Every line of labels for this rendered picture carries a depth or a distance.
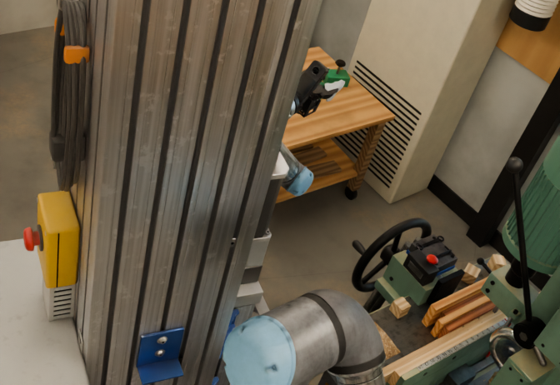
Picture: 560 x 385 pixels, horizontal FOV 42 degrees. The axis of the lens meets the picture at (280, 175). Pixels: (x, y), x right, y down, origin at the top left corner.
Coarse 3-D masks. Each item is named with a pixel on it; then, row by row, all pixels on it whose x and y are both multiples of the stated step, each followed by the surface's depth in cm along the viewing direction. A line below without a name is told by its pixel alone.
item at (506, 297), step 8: (496, 272) 180; (504, 272) 181; (488, 280) 181; (496, 280) 179; (504, 280) 179; (488, 288) 182; (496, 288) 180; (504, 288) 178; (512, 288) 177; (520, 288) 178; (488, 296) 182; (496, 296) 180; (504, 296) 178; (512, 296) 176; (520, 296) 176; (536, 296) 177; (496, 304) 181; (504, 304) 179; (512, 304) 177; (520, 304) 175; (504, 312) 179; (512, 320) 178
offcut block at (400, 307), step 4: (396, 300) 184; (400, 300) 185; (404, 300) 185; (392, 304) 184; (396, 304) 183; (400, 304) 184; (404, 304) 184; (408, 304) 184; (392, 308) 185; (396, 308) 184; (400, 308) 183; (404, 308) 183; (408, 308) 184; (392, 312) 185; (396, 312) 184; (400, 312) 183; (404, 312) 184; (396, 316) 184; (400, 316) 184
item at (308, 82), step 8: (312, 64) 186; (320, 64) 186; (304, 72) 187; (312, 72) 186; (320, 72) 186; (304, 80) 188; (312, 80) 187; (320, 80) 187; (304, 88) 188; (312, 88) 187; (304, 96) 188
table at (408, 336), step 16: (480, 272) 204; (384, 288) 196; (416, 304) 189; (384, 320) 183; (400, 320) 184; (416, 320) 185; (400, 336) 180; (416, 336) 181; (432, 336) 183; (400, 352) 176; (480, 352) 188; (448, 368) 180; (416, 384) 172
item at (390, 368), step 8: (488, 312) 187; (496, 312) 188; (472, 320) 184; (448, 336) 179; (456, 336) 179; (432, 344) 176; (440, 344) 176; (416, 352) 172; (424, 352) 173; (400, 360) 170; (408, 360) 170; (384, 368) 167; (392, 368) 168; (384, 376) 165
